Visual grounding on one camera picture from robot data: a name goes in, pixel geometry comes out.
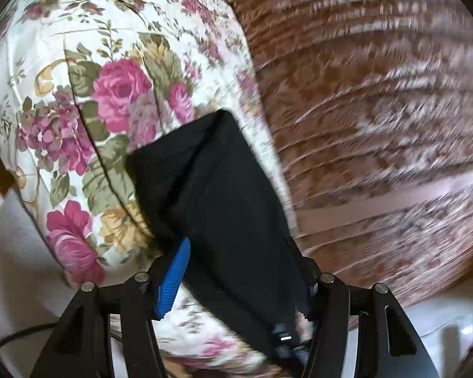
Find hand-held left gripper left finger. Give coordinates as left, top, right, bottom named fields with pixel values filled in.
left=29, top=237, right=192, bottom=378

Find black cable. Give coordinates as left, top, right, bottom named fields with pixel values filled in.
left=0, top=321, right=66, bottom=352

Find brown patterned carpet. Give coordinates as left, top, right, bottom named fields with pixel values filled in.
left=207, top=0, right=473, bottom=312

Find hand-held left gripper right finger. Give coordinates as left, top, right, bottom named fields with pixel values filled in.
left=278, top=236, right=442, bottom=378

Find black pants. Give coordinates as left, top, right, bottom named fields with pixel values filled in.
left=125, top=109, right=313, bottom=363

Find floral bedsheet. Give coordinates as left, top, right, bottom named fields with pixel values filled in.
left=0, top=0, right=314, bottom=378

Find white cloth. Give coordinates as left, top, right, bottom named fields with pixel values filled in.
left=0, top=187, right=85, bottom=378

